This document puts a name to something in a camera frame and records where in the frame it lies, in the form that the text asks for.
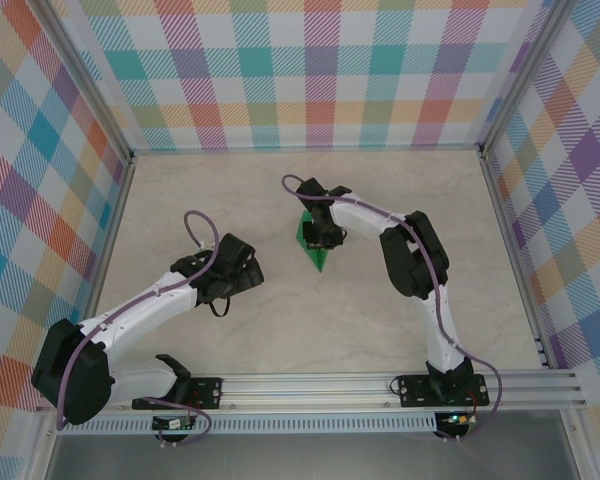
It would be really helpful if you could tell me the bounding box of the green paper sheet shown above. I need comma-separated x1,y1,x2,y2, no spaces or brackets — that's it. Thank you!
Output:
293,209,331,274

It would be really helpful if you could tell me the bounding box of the left small circuit board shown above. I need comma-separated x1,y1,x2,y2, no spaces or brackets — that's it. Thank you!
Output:
152,416,197,432

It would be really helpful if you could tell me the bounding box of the grey metal panel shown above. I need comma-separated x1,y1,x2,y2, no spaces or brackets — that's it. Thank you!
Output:
44,432,581,480

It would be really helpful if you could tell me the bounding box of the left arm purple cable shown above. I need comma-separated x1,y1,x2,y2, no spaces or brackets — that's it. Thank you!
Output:
55,209,221,446

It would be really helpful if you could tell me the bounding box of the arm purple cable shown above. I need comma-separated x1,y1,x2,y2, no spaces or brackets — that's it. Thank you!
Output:
282,173,505,444
55,209,221,446

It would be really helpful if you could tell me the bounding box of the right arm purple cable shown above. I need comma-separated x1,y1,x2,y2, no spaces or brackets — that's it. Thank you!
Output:
282,173,505,444

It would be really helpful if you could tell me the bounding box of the long aluminium frame rail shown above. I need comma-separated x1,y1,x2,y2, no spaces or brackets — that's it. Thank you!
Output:
129,144,486,157

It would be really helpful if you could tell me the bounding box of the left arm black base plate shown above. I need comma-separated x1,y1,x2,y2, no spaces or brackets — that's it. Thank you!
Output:
132,377,225,412

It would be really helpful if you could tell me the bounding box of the aluminium side frame rail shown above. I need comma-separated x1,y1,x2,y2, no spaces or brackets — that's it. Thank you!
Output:
67,157,137,376
479,152,554,371

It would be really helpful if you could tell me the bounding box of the wide aluminium mounting rail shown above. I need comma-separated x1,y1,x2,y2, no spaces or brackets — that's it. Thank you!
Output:
35,369,587,414

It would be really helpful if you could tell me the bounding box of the slotted grey cable duct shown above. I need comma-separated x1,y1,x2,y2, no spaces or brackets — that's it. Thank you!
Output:
67,412,439,435

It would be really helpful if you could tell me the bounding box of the black round cable mount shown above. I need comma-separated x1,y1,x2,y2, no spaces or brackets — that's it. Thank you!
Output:
432,425,469,444
154,430,191,448

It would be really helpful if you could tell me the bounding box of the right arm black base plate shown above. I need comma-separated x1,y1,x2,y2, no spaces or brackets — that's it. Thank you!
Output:
398,373,490,409

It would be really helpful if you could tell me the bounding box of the aluminium frame post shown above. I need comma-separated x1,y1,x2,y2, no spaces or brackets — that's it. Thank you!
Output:
38,0,136,166
477,0,569,159

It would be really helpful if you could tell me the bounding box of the aluminium frame leg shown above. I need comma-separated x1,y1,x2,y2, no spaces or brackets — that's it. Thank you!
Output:
27,412,64,480
559,407,599,480

